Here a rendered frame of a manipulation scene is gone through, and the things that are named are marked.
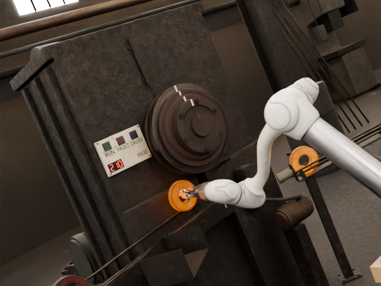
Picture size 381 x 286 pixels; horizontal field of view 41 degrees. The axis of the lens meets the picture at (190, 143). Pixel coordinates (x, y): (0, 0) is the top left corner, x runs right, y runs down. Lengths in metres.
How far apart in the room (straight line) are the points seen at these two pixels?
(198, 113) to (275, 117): 0.82
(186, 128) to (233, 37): 8.74
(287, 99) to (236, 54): 9.33
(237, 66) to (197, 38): 8.07
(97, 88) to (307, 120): 1.17
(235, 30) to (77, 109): 8.94
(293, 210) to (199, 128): 0.69
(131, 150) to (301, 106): 1.06
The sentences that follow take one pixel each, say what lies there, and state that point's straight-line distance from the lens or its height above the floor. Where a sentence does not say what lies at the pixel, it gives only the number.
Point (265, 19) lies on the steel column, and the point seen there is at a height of 1.80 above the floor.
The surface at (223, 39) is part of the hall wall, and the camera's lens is 10.99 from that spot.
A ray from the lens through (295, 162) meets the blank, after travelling 2.81.
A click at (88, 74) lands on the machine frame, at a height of 1.57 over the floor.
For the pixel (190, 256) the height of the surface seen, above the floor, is 0.61.
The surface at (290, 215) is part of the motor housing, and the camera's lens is 2.74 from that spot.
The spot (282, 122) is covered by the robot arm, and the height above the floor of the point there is 1.06.
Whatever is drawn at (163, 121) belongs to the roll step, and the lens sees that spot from 2.51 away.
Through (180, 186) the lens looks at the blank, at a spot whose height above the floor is 0.88.
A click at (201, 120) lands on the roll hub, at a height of 1.14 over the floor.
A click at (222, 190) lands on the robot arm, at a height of 0.84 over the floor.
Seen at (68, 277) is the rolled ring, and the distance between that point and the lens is 2.31.
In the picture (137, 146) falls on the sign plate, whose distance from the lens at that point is 2.59.
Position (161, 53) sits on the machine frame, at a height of 1.54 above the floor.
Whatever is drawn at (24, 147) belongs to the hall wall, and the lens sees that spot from 8.61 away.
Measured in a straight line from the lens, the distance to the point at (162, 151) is 2.50.
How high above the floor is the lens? 1.27
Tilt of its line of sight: 5 degrees down
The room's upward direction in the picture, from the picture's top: 23 degrees counter-clockwise
